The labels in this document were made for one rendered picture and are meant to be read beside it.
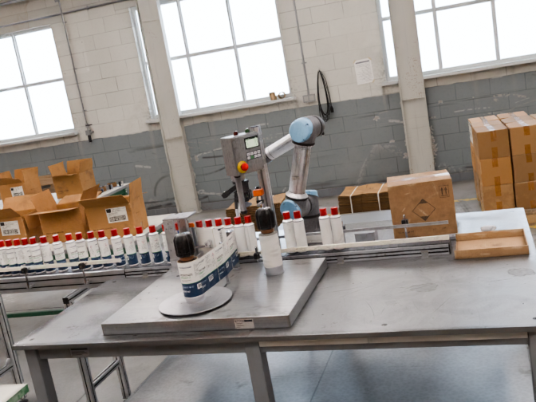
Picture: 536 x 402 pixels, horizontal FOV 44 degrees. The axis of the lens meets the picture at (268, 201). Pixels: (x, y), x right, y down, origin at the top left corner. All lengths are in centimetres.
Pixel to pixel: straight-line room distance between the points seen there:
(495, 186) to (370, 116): 266
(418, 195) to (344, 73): 537
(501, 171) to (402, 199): 311
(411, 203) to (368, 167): 536
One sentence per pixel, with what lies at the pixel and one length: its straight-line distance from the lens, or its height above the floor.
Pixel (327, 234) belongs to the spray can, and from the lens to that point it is 312.
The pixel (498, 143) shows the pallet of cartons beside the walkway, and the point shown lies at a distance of 623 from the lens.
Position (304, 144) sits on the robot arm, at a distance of 328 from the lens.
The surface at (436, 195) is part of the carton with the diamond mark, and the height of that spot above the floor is 105.
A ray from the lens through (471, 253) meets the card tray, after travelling 296.
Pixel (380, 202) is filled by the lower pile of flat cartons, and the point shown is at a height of 9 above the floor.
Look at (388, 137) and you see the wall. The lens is 850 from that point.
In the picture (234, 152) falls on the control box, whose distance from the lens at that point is 317.
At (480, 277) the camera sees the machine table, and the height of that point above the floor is 83.
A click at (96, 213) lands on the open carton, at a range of 481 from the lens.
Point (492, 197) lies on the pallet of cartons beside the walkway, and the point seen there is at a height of 29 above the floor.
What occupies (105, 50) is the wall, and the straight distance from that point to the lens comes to 946.
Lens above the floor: 177
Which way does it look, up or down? 11 degrees down
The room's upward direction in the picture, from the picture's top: 10 degrees counter-clockwise
